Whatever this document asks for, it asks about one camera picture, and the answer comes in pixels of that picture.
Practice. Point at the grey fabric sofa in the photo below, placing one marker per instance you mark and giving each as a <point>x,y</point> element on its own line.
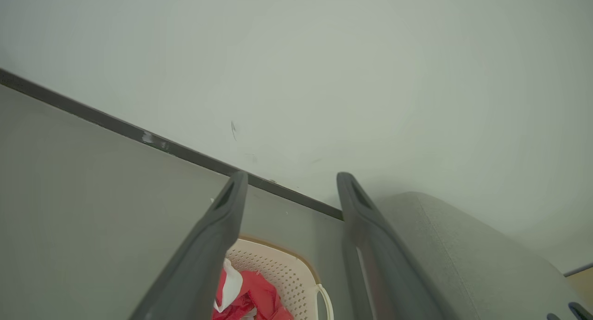
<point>463,255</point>

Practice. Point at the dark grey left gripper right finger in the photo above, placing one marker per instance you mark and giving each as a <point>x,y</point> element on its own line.
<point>389,273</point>

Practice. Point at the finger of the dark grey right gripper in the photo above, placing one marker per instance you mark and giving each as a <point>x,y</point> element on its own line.
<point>583,313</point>
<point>553,317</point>

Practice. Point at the white and red garment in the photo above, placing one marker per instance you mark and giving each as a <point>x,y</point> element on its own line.
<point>230,283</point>

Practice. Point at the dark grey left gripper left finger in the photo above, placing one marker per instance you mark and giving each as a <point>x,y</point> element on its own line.
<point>194,273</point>

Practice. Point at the cream perforated laundry basket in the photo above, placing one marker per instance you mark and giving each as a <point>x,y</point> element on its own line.
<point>287,273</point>

